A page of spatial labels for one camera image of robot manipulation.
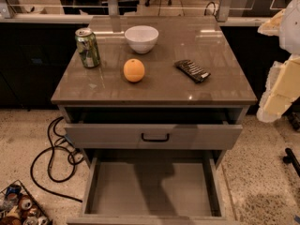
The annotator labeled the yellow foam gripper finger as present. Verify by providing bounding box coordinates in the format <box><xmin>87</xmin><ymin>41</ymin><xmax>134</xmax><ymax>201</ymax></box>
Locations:
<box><xmin>258</xmin><ymin>9</ymin><xmax>285</xmax><ymax>36</ymax></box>
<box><xmin>257</xmin><ymin>55</ymin><xmax>300</xmax><ymax>123</ymax></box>

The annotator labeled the grey drawer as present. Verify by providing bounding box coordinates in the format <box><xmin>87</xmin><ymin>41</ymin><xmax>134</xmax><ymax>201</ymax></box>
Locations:
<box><xmin>67</xmin><ymin>150</ymin><xmax>239</xmax><ymax>225</ymax></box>
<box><xmin>66</xmin><ymin>108</ymin><xmax>243</xmax><ymax>150</ymax></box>

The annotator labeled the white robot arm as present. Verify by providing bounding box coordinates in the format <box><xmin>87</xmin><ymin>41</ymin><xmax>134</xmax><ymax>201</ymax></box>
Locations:
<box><xmin>256</xmin><ymin>0</ymin><xmax>300</xmax><ymax>123</ymax></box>

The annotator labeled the grey top drawer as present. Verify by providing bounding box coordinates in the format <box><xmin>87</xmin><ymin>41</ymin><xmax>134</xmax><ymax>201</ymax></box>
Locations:
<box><xmin>66</xmin><ymin>108</ymin><xmax>243</xmax><ymax>150</ymax></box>

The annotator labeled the grey drawer cabinet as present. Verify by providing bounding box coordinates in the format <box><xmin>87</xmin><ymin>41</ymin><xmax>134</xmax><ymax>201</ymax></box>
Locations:
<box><xmin>52</xmin><ymin>16</ymin><xmax>256</xmax><ymax>162</ymax></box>

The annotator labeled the dark chocolate bar wrapper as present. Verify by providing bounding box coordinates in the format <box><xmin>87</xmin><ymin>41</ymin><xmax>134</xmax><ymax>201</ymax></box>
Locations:
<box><xmin>174</xmin><ymin>59</ymin><xmax>210</xmax><ymax>83</ymax></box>

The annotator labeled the white ceramic bowl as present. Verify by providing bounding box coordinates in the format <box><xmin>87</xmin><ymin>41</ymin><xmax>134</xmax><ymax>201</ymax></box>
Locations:
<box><xmin>125</xmin><ymin>25</ymin><xmax>159</xmax><ymax>54</ymax></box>

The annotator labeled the orange fruit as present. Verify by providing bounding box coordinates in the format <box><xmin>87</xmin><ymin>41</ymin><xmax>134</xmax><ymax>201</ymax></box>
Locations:
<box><xmin>123</xmin><ymin>59</ymin><xmax>145</xmax><ymax>83</ymax></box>

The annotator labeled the green soda can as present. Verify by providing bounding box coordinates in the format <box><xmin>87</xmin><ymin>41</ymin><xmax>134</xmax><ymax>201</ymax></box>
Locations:
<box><xmin>75</xmin><ymin>27</ymin><xmax>100</xmax><ymax>68</ymax></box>

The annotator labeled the black floor cable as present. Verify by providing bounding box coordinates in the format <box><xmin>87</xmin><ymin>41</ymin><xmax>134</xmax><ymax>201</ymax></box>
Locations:
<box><xmin>29</xmin><ymin>116</ymin><xmax>85</xmax><ymax>203</ymax></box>

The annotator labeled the wire basket of cans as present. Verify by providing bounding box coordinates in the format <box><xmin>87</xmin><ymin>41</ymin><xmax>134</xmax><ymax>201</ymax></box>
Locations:
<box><xmin>0</xmin><ymin>180</ymin><xmax>53</xmax><ymax>225</ymax></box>

